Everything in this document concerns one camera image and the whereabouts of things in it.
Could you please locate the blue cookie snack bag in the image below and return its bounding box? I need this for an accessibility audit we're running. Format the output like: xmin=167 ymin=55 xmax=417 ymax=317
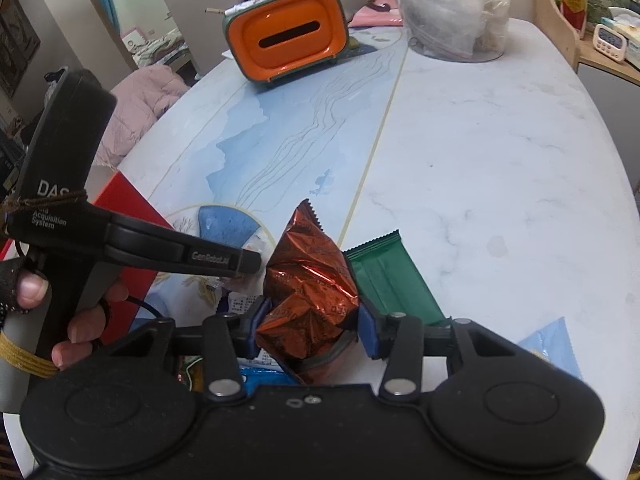
xmin=240 ymin=365 xmax=297 ymax=389

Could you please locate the green snack bar wrapper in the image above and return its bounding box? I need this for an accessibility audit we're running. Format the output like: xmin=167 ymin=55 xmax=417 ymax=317
xmin=344 ymin=231 xmax=446 ymax=325

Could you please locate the brown foil snack bag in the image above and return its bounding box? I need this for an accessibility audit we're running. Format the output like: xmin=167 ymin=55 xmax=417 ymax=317
xmin=256 ymin=200 xmax=360 ymax=385

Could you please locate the light blue snack packet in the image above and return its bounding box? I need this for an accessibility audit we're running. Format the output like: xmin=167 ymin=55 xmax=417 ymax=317
xmin=518 ymin=318 xmax=582 ymax=379

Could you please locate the person's left hand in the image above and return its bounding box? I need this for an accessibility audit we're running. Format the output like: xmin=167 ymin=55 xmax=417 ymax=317
xmin=15 ymin=270 xmax=130 ymax=372

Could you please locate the white blue biscuit packet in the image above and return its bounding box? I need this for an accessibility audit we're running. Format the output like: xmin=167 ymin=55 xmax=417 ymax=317
xmin=213 ymin=285 xmax=262 ymax=359

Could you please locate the red and white cardboard box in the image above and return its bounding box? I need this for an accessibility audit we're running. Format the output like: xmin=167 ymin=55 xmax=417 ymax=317
xmin=2 ymin=171 xmax=169 ymax=352

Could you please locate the pink puffer jacket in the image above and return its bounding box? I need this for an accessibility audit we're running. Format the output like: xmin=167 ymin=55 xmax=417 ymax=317
xmin=93 ymin=65 xmax=190 ymax=167

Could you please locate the green orange tissue box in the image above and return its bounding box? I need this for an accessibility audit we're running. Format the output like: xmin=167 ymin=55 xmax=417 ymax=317
xmin=222 ymin=0 xmax=349 ymax=82

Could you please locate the clear plastic bag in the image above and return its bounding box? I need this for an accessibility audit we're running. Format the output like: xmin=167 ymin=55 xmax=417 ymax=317
xmin=397 ymin=0 xmax=511 ymax=63

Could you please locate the wooden side shelf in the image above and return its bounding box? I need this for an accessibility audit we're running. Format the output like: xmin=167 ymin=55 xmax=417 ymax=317
xmin=533 ymin=0 xmax=639 ymax=86

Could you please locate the white digital timer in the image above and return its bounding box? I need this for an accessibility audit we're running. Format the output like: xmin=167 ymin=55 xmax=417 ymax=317
xmin=592 ymin=24 xmax=627 ymax=64

